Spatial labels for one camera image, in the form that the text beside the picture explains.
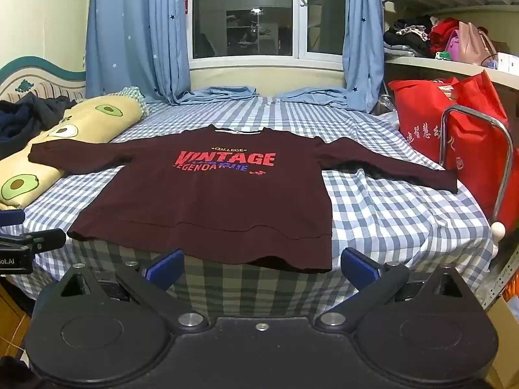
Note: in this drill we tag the light blue cloth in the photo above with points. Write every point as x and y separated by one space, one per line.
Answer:
312 97
227 93

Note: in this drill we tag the grey slotted metal rail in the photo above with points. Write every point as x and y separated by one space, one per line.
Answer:
500 269

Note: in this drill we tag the white teal bed headboard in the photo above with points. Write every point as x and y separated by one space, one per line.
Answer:
40 79

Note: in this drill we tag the white framed window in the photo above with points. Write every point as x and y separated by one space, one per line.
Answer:
243 8

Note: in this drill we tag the yellow avocado print pillow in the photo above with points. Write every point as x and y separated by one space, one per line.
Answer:
93 123

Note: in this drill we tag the white round knob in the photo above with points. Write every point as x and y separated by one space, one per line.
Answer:
498 231

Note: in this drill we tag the blue star print curtain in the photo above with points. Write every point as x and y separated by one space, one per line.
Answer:
129 28
361 48

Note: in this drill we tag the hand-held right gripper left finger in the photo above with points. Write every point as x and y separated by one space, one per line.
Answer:
164 268

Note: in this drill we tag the small green toy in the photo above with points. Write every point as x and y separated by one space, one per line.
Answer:
442 55

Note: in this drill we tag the blue white checked bed sheet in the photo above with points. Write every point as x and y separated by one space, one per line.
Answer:
385 219

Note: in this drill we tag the white box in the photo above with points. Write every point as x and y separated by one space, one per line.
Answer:
507 63

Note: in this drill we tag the maroon printed sweatshirt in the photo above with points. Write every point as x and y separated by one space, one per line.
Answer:
211 202

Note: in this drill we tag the dark folded clothes pile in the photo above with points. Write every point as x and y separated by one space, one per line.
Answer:
405 40

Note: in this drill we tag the red cloth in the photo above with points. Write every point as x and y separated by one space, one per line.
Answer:
442 32

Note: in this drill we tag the cardboard box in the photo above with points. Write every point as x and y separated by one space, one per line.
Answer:
507 332

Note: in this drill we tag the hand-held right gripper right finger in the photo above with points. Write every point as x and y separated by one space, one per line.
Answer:
359 268

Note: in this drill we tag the dark navy clothes pile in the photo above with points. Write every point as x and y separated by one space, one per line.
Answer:
24 117

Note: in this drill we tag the chrome metal tube frame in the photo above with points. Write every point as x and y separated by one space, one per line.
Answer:
466 110

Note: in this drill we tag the red fabric bag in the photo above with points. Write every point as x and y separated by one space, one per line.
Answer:
482 137
417 105

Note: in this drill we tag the pink handbag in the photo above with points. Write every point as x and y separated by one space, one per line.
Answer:
470 44

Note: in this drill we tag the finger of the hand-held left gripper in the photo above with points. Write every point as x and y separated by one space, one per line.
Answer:
12 215
44 239

